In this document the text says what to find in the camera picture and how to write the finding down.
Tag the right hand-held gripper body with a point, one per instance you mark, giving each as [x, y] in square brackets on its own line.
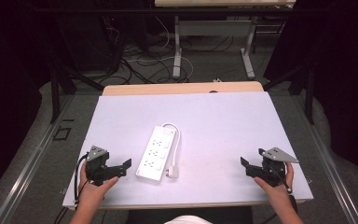
[273, 165]

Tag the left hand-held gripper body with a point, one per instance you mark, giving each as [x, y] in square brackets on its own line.
[97, 163]

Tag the person's right hand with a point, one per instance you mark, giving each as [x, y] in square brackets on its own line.
[276, 191]

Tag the person's left hand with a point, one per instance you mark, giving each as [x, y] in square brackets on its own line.
[91, 193]

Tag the white power strip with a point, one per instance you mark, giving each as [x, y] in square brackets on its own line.
[154, 152]

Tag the white table mat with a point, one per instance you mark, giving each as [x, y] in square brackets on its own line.
[217, 130]

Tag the white power plug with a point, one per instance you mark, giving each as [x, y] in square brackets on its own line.
[172, 172]

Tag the person's white clothing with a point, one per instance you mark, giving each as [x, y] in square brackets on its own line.
[188, 220]

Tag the black metal stand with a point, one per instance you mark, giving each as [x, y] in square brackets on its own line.
[304, 90]
[59, 90]

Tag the wooden table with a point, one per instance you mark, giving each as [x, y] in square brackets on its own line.
[180, 88]

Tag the white desk with metal legs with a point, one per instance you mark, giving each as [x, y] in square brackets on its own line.
[213, 28]

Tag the aluminium floor rail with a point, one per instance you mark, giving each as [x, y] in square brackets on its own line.
[329, 168]
[28, 168]

